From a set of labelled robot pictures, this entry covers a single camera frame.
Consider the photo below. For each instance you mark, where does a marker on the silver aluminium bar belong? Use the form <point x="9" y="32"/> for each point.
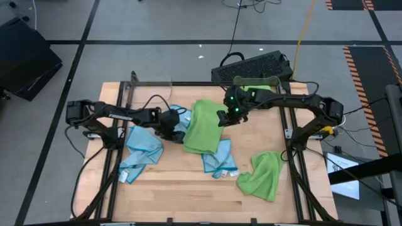
<point x="117" y="224"/>

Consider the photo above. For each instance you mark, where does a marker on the large black flat case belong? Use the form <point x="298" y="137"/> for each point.
<point x="25" y="59"/>

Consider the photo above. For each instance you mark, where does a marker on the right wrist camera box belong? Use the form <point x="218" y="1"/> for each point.
<point x="224" y="118"/>

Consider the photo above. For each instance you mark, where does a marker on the black table edge bracket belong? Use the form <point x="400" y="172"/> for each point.
<point x="253" y="221"/>
<point x="169" y="221"/>

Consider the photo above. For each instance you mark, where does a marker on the clear plastic basket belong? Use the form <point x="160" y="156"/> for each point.
<point x="251" y="81"/>
<point x="147" y="100"/>

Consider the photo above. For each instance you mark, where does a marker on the blue microfiber towel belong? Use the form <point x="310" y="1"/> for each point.
<point x="185" y="120"/>
<point x="141" y="150"/>
<point x="220" y="160"/>

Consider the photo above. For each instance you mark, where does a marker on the silver mounting plate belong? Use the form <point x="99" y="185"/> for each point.
<point x="92" y="135"/>
<point x="289" y="133"/>

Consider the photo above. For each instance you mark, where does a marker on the small black power adapter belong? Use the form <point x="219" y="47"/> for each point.
<point x="338" y="149"/>

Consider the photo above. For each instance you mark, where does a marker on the black perforated computer case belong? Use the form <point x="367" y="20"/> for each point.
<point x="251" y="67"/>

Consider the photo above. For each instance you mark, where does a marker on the yellow plug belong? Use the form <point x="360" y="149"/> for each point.
<point x="327" y="129"/>

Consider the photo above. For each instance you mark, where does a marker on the black equipment stand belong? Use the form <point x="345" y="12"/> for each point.
<point x="361" y="171"/>

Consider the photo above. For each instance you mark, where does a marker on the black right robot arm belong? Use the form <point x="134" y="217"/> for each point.
<point x="292" y="99"/>

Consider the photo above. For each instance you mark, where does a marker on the black aluminium table frame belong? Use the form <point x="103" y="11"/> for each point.
<point x="201" y="83"/>

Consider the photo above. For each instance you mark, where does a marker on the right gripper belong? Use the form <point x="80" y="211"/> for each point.
<point x="242" y="113"/>

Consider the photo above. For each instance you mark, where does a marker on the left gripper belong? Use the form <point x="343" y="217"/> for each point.
<point x="168" y="119"/>

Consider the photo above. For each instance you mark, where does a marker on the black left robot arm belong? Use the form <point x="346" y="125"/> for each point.
<point x="121" y="116"/>

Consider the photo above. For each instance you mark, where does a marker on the white lit monitor screen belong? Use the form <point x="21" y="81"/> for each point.
<point x="344" y="185"/>

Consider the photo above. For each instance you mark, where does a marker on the black orange-striped floor mat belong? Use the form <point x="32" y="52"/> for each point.
<point x="370" y="72"/>
<point x="345" y="3"/>

